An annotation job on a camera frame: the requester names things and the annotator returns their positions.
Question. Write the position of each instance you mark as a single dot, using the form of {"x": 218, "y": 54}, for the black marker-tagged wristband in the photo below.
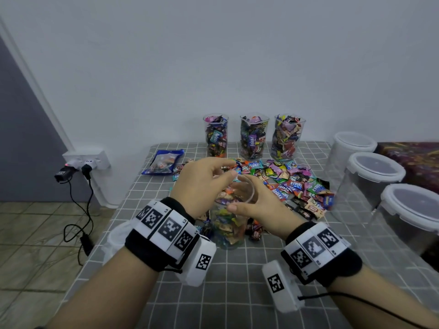
{"x": 161, "y": 233}
{"x": 319, "y": 253}

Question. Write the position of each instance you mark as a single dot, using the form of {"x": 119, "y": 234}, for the person's right hand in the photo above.
{"x": 271, "y": 214}

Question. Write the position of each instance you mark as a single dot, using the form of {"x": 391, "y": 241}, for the black marker-tagged right wristband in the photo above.
{"x": 319, "y": 253}

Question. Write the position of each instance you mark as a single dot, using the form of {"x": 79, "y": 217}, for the white wall socket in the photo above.
{"x": 86, "y": 159}

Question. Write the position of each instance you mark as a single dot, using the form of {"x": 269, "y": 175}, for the person's left hand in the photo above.
{"x": 195, "y": 185}

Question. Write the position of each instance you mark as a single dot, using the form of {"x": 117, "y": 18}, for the black power plug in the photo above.
{"x": 63, "y": 175}

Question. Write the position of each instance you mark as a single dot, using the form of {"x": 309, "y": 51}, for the pile of colourful candies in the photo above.
{"x": 295, "y": 181}

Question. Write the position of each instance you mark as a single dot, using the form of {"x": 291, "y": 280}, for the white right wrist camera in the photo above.
{"x": 280, "y": 288}

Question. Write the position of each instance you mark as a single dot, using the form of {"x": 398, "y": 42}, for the grey door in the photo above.
{"x": 24, "y": 140}

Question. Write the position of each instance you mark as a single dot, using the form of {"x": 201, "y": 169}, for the dark patterned cloth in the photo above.
{"x": 417, "y": 161}

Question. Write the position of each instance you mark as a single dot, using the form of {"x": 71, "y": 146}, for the person's left forearm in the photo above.
{"x": 103, "y": 298}

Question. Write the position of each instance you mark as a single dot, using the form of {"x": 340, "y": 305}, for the blue snack packet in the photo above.
{"x": 163, "y": 161}

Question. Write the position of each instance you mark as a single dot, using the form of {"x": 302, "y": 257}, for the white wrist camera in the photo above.
{"x": 280, "y": 288}
{"x": 199, "y": 262}

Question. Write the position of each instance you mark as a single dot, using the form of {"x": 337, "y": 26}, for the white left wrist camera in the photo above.
{"x": 199, "y": 262}

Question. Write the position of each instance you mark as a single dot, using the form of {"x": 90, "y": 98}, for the small transparent plastic jar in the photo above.
{"x": 230, "y": 226}
{"x": 254, "y": 138}
{"x": 287, "y": 138}

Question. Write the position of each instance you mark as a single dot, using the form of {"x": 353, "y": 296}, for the tall transparent plastic jar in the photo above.
{"x": 216, "y": 137}

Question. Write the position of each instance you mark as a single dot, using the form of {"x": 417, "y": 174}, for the black marker-tagged left wristband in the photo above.
{"x": 161, "y": 233}

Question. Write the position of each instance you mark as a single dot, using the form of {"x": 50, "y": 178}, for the person's right forearm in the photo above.
{"x": 377, "y": 305}

